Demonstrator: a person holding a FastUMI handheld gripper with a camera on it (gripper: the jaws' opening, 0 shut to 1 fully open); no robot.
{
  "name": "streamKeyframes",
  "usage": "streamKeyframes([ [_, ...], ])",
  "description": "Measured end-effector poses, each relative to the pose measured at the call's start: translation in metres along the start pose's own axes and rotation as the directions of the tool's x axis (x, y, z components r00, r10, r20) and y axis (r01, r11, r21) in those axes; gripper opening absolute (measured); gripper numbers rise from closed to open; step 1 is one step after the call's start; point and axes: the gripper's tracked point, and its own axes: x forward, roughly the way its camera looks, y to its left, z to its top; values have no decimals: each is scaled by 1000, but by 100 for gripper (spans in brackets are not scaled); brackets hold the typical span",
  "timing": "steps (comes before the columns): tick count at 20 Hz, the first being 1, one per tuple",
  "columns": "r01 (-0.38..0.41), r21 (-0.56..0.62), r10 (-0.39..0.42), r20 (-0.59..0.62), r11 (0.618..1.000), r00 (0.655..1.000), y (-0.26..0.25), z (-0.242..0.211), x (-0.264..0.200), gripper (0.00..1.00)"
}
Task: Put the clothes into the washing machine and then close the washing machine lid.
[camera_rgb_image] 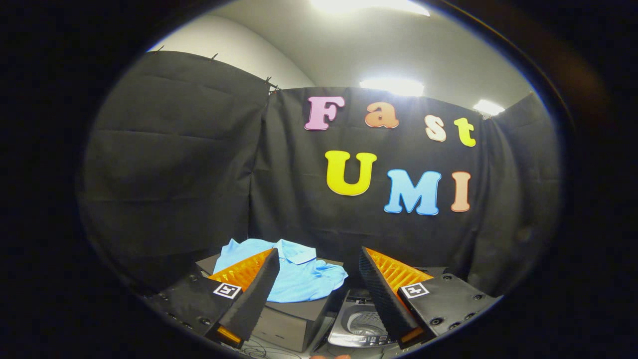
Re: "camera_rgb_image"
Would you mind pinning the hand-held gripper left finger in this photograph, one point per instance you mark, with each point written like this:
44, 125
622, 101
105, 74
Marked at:
256, 294

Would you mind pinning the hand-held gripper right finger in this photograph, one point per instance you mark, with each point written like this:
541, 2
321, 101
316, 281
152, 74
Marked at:
381, 294

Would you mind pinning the grey washing machine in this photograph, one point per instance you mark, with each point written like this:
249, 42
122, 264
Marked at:
359, 326

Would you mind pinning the light blue polo shirt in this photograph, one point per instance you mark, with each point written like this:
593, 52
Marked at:
304, 279

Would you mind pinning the grey cabinet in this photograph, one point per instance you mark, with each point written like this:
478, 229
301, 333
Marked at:
284, 329

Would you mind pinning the black backdrop cloth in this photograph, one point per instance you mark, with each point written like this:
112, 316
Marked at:
199, 149

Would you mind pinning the ceiling light panel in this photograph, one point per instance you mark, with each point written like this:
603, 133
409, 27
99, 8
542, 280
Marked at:
488, 107
393, 87

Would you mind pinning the large ceiling light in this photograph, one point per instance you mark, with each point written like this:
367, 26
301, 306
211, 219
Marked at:
369, 5

